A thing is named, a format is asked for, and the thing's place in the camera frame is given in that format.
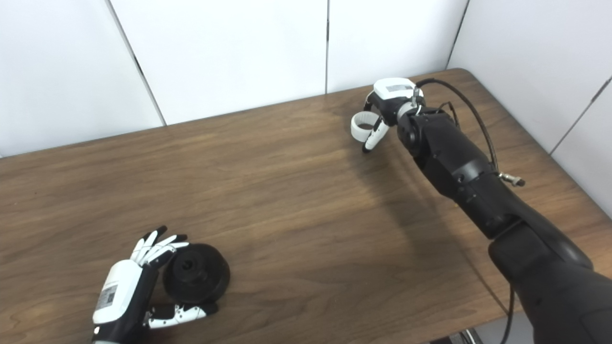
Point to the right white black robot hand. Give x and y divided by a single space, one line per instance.
392 93

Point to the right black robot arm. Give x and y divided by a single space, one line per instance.
478 181

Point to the round black plastic part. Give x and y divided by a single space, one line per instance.
201 282

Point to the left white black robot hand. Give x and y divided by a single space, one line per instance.
119 291

